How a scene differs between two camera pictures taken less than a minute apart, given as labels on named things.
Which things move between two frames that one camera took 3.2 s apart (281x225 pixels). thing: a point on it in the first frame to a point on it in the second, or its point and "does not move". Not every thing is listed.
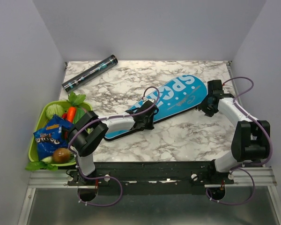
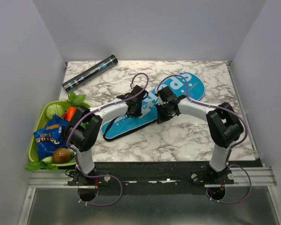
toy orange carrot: x=71 y=113 does not move
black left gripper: x=151 y=126 to x=138 y=113
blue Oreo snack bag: x=53 y=137 does not move
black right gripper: x=209 y=113 to x=161 y=118
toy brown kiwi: x=61 y=155 does not move
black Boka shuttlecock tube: x=86 y=75 does not move
